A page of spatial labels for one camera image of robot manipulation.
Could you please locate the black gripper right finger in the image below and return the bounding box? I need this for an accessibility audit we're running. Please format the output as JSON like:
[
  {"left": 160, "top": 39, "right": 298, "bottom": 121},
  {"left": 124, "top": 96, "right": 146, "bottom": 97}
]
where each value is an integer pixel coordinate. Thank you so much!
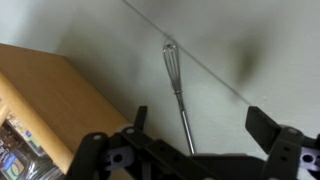
[{"left": 245, "top": 105, "right": 320, "bottom": 180}]

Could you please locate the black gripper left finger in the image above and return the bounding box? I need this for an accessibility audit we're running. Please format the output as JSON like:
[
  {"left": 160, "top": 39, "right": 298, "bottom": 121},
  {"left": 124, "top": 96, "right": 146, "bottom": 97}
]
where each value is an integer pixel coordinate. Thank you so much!
[{"left": 65, "top": 105, "right": 214, "bottom": 180}]

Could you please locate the small metal whisk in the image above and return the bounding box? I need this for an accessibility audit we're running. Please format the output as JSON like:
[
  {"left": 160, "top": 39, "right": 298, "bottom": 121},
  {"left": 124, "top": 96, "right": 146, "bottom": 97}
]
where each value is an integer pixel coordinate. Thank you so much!
[{"left": 162, "top": 41, "right": 197, "bottom": 156}]

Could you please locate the small wooden spice rack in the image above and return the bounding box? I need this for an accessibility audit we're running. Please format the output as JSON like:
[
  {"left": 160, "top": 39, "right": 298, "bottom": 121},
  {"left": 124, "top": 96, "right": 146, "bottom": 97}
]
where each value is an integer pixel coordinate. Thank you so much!
[{"left": 0, "top": 43, "right": 134, "bottom": 175}]

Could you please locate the labelled spice jar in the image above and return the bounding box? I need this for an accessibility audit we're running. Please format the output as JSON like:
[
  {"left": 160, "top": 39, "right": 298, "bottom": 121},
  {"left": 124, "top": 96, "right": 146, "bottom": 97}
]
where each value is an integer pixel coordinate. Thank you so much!
[
  {"left": 0, "top": 125, "right": 36, "bottom": 180},
  {"left": 6, "top": 112, "right": 47, "bottom": 157}
]

